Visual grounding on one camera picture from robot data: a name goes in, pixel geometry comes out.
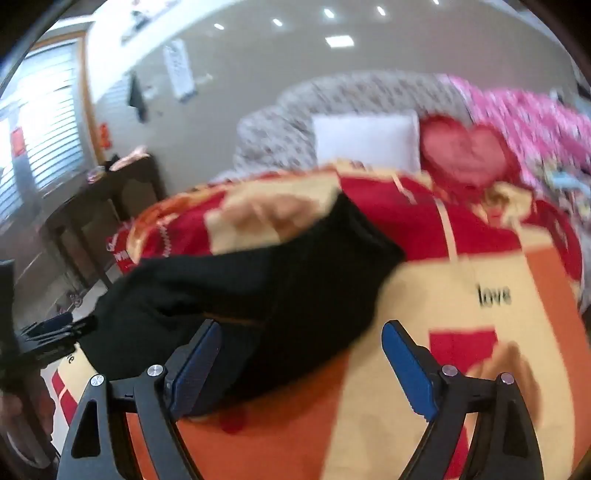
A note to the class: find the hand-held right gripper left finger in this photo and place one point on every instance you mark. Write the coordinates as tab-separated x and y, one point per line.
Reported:
198	369

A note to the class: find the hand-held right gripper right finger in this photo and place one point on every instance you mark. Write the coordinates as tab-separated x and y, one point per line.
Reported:
408	369

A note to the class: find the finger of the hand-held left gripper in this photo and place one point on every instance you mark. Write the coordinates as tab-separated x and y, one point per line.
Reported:
60	328

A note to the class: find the black pants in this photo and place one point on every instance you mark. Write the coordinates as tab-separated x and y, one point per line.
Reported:
277	286

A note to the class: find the small wheeled item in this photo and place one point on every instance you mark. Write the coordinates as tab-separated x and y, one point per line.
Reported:
75	297

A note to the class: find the red shopping bag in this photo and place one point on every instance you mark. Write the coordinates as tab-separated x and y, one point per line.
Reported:
121	251

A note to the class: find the red yellow printed blanket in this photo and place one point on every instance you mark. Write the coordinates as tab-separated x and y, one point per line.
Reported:
508	267

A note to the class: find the dark wooden table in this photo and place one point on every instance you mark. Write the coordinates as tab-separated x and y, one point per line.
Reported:
111	189

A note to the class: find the red paper door decoration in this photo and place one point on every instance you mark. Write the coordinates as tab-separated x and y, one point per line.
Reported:
17	142

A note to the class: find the pink packet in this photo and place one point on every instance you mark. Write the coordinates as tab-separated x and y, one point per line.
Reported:
131	157

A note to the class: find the metal grille door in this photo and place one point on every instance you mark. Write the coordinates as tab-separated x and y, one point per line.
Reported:
46	115

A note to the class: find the red heart pillow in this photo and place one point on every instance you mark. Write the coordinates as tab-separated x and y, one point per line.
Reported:
461	152

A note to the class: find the white pillow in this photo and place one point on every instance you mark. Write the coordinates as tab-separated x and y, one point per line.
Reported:
364	138

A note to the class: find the pink printed cloth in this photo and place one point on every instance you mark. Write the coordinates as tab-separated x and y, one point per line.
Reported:
531	124

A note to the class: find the floral patterned sofa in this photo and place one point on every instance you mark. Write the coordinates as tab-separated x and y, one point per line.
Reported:
360	92

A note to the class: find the rectangular ceiling light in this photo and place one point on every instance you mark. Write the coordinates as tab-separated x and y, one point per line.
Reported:
339	41

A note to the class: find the red paper wall decoration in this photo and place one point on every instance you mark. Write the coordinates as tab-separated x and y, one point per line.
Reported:
105	134

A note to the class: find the dark hanging wall item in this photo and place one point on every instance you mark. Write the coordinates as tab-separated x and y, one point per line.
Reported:
137	99

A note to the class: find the white wall calendar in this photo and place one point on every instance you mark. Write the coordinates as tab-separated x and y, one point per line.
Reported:
179	69

